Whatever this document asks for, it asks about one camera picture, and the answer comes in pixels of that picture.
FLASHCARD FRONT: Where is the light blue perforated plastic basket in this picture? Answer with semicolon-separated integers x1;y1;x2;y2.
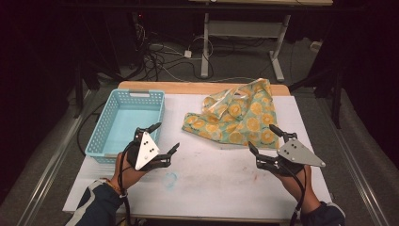
84;89;167;165

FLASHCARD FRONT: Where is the person's left hand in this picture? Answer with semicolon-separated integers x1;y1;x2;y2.
108;152;151;198

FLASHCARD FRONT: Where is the metal floor rail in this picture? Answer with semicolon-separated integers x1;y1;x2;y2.
15;89;95;226
316;97;390;226

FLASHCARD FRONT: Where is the small white box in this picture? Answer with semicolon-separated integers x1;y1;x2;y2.
310;40;324;53

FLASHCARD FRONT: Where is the black floor cable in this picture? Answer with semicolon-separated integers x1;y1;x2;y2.
76;100;108;157

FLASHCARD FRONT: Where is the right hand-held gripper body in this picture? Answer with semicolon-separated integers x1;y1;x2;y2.
255;131;327;177

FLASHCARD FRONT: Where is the white metal desk frame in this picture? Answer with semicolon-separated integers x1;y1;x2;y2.
187;0;334;83

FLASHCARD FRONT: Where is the lemon print cloth apron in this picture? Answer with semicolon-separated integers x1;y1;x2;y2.
181;78;280;150

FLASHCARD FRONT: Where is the tangle of floor cables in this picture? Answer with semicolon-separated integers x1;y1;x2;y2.
135;24;208;83

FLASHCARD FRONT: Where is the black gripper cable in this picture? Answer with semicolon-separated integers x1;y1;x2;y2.
117;140;135;226
280;163;308;226

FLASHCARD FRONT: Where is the person's right hand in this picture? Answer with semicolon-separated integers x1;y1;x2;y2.
275;165;323;215

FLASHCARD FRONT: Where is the black metal stand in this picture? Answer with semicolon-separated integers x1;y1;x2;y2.
73;60;99;120
288;62;343;130

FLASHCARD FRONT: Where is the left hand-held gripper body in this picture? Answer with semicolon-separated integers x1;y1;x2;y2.
126;126;173;172

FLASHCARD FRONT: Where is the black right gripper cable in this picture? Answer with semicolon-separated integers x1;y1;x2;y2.
280;163;308;226

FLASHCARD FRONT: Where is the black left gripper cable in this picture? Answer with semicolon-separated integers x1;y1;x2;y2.
117;140;135;226

